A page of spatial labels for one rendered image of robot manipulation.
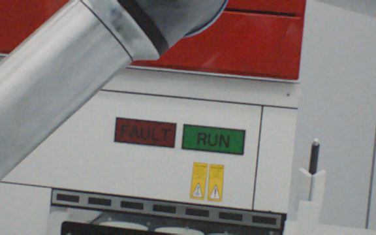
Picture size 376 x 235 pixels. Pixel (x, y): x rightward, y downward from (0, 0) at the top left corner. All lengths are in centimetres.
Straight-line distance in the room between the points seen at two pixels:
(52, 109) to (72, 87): 3
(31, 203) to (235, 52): 50
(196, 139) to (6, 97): 82
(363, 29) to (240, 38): 157
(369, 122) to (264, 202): 152
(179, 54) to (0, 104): 77
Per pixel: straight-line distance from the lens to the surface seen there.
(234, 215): 158
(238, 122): 156
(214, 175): 158
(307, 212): 122
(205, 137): 157
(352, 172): 307
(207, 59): 152
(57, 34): 80
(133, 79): 159
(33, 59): 80
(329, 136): 305
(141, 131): 159
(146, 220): 159
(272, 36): 151
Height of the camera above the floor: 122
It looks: 3 degrees down
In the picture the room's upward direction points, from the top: 5 degrees clockwise
